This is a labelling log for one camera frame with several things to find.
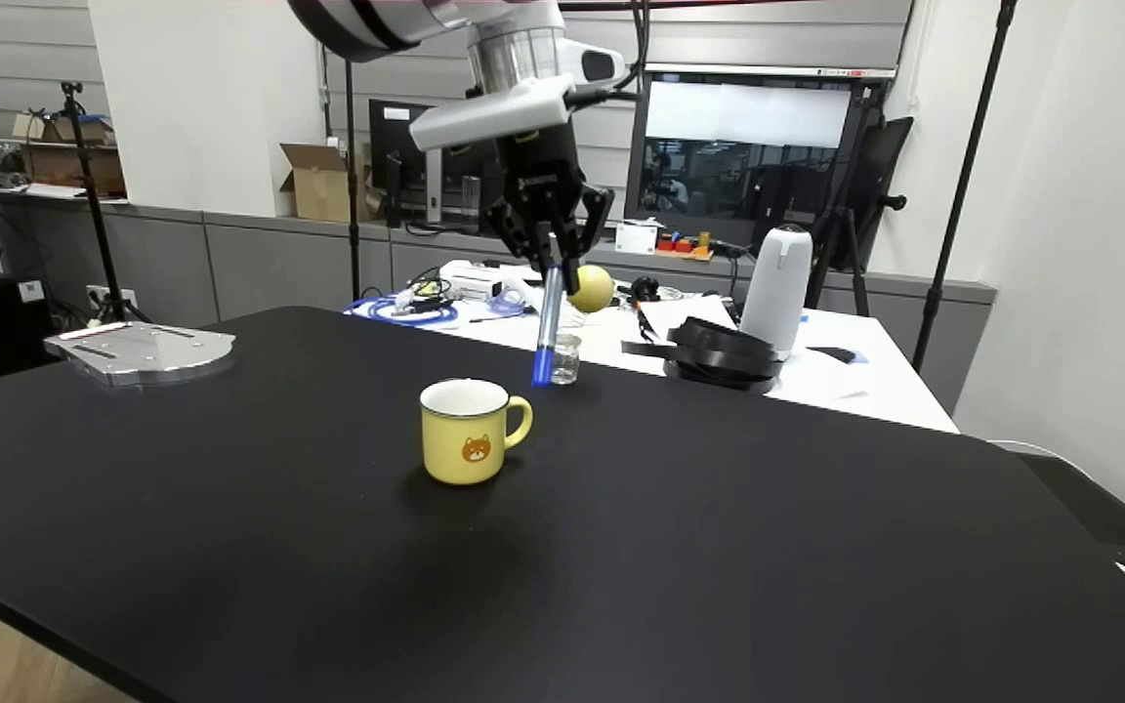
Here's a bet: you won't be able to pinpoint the clear plastic bottle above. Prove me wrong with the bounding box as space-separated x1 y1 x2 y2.
739 225 815 359

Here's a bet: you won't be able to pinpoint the black thin light stand pole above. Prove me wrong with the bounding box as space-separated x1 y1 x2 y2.
340 55 366 303

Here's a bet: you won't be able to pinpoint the small clear glass jar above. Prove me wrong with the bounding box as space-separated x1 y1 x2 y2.
547 327 586 389

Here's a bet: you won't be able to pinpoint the yellow ball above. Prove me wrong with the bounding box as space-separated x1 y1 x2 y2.
568 260 618 317

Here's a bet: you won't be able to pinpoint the white small desk items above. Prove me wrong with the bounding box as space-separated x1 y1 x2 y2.
435 256 520 303

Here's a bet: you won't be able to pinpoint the slim black tripod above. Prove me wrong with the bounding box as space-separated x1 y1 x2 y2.
56 77 145 324

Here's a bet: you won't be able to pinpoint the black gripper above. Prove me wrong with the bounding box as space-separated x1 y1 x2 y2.
480 121 618 298

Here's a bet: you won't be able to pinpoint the blue coiled cable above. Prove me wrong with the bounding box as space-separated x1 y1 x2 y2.
340 286 461 332

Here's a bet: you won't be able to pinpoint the grey low partition wall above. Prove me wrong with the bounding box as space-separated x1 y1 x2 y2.
0 185 999 383

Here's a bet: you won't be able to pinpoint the blue marker pen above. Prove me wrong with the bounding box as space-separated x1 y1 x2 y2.
529 260 568 389

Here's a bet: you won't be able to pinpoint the brown boxes on shelf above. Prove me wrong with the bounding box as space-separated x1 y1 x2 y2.
7 107 129 202

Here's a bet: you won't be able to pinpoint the red tray with small items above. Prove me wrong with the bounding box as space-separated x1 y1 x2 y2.
651 225 722 260

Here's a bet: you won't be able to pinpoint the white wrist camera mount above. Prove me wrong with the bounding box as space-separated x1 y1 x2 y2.
408 84 573 155

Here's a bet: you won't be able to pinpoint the yellow enamel mug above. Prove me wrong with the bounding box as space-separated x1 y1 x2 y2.
418 375 541 491

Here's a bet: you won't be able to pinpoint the open cardboard box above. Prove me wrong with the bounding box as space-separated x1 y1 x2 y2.
279 137 358 225

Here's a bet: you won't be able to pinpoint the black round bowl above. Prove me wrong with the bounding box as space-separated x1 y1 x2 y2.
664 314 786 389

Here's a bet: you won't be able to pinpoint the large computer monitor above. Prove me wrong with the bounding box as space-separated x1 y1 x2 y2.
627 68 875 256

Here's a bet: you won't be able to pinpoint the black slanted stand pole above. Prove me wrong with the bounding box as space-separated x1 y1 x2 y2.
911 0 1025 375

